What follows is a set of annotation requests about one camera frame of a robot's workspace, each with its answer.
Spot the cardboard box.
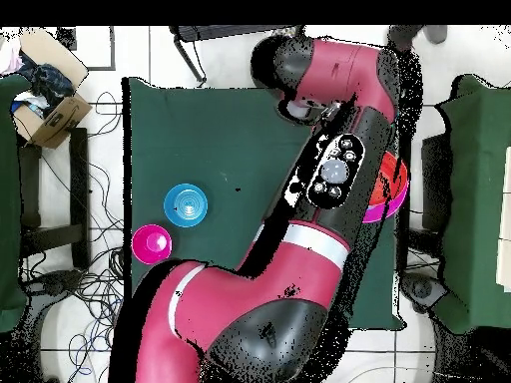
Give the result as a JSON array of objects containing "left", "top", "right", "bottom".
[{"left": 12, "top": 26, "right": 94, "bottom": 150}]

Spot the large pink bowl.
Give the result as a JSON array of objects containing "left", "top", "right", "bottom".
[{"left": 361, "top": 181, "right": 410, "bottom": 224}]

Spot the small blue bowl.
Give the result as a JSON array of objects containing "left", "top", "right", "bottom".
[{"left": 163, "top": 183, "right": 209, "bottom": 228}]

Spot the black stool frame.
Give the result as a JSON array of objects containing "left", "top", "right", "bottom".
[{"left": 169, "top": 25, "right": 306, "bottom": 86}]

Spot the dark green tablecloth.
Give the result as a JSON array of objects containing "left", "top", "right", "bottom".
[{"left": 122, "top": 76, "right": 407, "bottom": 331}]

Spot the green cloth covered table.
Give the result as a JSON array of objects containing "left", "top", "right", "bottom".
[
  {"left": 421, "top": 74, "right": 511, "bottom": 336},
  {"left": 0, "top": 73, "right": 31, "bottom": 334}
]

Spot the small magenta bowl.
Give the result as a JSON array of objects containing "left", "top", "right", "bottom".
[{"left": 131, "top": 223, "right": 174, "bottom": 266}]

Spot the dark blue cloth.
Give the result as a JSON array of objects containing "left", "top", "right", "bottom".
[{"left": 17, "top": 55, "right": 75, "bottom": 117}]

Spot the black pedestal leg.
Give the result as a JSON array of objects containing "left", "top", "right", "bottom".
[
  {"left": 398, "top": 270, "right": 450, "bottom": 316},
  {"left": 21, "top": 268, "right": 87, "bottom": 310}
]

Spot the tangle of black cables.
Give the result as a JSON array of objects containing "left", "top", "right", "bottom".
[{"left": 39, "top": 91, "right": 133, "bottom": 383}]

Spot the person's foot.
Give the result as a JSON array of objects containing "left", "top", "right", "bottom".
[
  {"left": 387, "top": 25, "right": 424, "bottom": 51},
  {"left": 423, "top": 25, "right": 449, "bottom": 45}
]

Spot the orange-red bowl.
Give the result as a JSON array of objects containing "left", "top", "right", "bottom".
[{"left": 366, "top": 150, "right": 409, "bottom": 208}]

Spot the black bench frame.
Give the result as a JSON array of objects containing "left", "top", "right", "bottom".
[{"left": 17, "top": 127, "right": 91, "bottom": 270}]

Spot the blue cable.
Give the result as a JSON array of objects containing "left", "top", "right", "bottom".
[{"left": 67, "top": 298, "right": 123, "bottom": 378}]

